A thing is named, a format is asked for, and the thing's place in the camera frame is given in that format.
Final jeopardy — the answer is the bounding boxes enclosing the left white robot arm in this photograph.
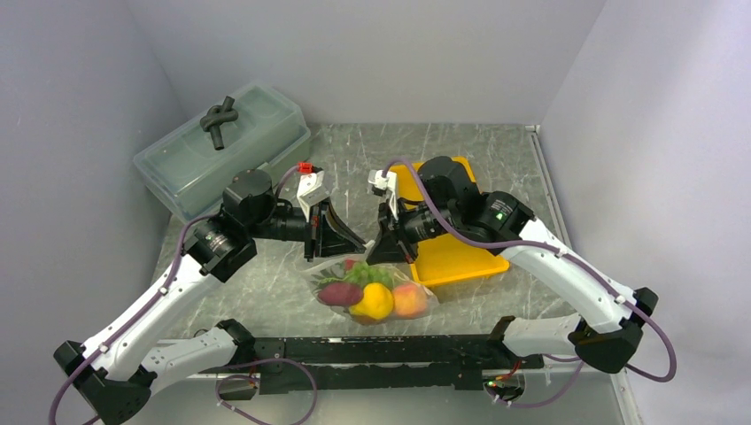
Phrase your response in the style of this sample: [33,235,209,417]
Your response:
[54,163,366,424]

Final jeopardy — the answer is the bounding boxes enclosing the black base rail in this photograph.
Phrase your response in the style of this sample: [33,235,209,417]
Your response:
[193,334,546,400]

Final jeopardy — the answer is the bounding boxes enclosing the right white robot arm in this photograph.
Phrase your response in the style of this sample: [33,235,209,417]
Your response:
[368,156,659,374]

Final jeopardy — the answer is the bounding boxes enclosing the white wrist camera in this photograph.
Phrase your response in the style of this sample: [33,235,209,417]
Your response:
[297,162,330,220]
[368,170,399,220]

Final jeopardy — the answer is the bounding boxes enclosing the green toy grapes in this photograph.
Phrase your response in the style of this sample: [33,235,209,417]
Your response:
[344,261,394,289]

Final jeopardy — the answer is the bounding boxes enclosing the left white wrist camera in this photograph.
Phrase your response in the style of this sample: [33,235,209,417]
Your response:
[297,162,330,220]

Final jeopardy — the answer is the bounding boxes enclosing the clear lidded storage box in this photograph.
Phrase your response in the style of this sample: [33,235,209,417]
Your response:
[134,83,311,222]

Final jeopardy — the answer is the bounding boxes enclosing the yellow plastic tray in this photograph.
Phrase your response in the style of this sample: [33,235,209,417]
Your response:
[390,157,511,288]

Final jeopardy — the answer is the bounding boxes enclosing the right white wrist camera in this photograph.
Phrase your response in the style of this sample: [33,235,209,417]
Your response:
[368,170,399,220]

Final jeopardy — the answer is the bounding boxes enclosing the clear zip top bag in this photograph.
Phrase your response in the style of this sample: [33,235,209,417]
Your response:
[299,241,439,326]

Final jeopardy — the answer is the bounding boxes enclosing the black knotted foam tube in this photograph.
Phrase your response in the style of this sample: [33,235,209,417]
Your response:
[199,96,239,151]

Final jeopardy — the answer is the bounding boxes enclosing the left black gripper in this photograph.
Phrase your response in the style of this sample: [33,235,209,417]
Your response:
[248,195,365,262]

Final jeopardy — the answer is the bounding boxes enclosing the purple toy sweet potato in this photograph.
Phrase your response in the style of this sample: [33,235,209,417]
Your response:
[316,281,363,307]

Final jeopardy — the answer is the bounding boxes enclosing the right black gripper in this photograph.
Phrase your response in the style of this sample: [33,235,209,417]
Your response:
[367,195,461,263]

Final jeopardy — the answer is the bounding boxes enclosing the yellow toy pear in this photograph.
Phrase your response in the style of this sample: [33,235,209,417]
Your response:
[349,283,394,321]

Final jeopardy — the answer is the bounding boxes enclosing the toy peach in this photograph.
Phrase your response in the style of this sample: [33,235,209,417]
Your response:
[391,282,429,319]

